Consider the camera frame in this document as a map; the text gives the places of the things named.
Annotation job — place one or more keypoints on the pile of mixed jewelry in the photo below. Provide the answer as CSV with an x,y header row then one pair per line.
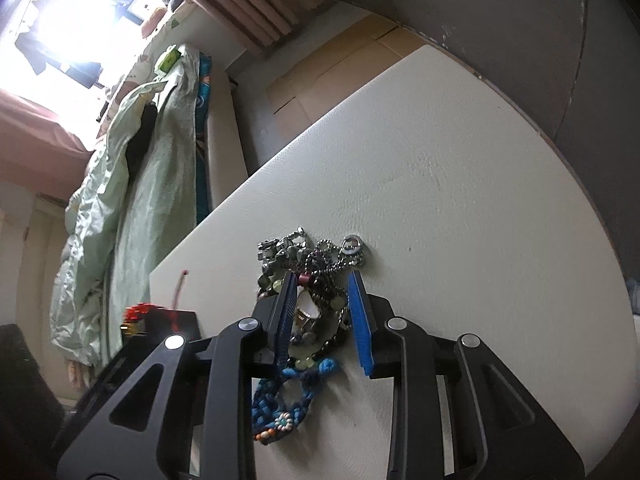
x,y
322,265

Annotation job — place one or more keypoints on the light green quilt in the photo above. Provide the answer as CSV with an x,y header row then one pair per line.
x,y
95,240

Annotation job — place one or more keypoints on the dark hanging clothes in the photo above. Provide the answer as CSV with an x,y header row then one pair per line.
x,y
40,52

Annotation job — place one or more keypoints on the pink curtain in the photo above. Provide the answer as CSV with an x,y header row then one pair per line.
x,y
35,135
250,0

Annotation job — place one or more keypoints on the blue printed mattress cover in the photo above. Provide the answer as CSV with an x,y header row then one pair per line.
x,y
201,160

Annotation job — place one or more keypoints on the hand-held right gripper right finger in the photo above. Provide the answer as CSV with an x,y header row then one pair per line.
x,y
361,330

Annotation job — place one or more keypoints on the black cloth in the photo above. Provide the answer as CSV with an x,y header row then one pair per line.
x,y
140,140

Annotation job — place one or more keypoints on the printed window seat cushion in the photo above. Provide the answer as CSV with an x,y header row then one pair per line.
x,y
132,67

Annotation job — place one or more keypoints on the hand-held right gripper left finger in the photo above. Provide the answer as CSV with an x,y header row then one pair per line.
x,y
286,320

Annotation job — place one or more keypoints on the green tissue box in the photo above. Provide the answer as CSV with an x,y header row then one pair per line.
x,y
168,60

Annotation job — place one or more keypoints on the black square box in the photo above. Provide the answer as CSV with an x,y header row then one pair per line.
x,y
180,322

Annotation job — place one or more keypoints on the orange plush toy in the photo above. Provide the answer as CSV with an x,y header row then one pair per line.
x,y
151,21

